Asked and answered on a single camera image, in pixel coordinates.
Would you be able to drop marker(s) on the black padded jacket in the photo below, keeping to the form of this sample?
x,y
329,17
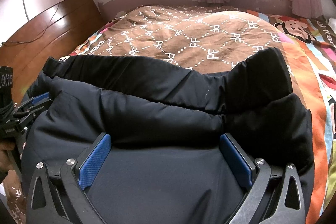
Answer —
x,y
165,124

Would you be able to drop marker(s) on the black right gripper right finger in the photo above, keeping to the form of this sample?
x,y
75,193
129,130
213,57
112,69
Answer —
x,y
271,195

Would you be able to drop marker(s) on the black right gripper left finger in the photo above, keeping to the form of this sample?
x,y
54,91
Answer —
x,y
57,193

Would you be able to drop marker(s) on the wooden headboard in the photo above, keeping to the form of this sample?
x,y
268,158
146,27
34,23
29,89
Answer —
x,y
55,32

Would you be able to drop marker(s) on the person's left hand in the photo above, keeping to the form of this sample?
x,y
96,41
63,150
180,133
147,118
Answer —
x,y
5,162

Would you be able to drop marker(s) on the brown patterned bed quilt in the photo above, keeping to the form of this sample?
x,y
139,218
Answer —
x,y
215,40

